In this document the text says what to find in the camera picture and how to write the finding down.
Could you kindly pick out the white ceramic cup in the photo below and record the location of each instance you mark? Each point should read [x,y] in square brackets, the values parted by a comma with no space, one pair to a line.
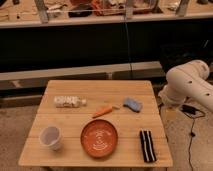
[51,138]

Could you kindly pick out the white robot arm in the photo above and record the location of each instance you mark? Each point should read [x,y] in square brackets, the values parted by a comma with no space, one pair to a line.
[188,80]

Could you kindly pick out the orange ceramic bowl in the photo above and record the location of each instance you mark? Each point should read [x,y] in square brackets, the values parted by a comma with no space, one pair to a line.
[99,138]

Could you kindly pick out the orange toy carrot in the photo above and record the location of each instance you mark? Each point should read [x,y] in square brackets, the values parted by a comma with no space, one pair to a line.
[105,110]

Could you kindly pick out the blue sponge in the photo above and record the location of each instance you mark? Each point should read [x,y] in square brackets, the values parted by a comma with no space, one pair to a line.
[132,104]

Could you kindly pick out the wooden table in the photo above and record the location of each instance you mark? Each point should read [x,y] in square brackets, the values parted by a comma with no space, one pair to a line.
[71,121]

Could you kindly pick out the black power adapter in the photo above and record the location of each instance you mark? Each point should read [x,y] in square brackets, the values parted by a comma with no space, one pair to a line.
[189,109]

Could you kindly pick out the long workbench shelf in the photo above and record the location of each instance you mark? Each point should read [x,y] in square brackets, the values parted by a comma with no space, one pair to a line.
[36,13]

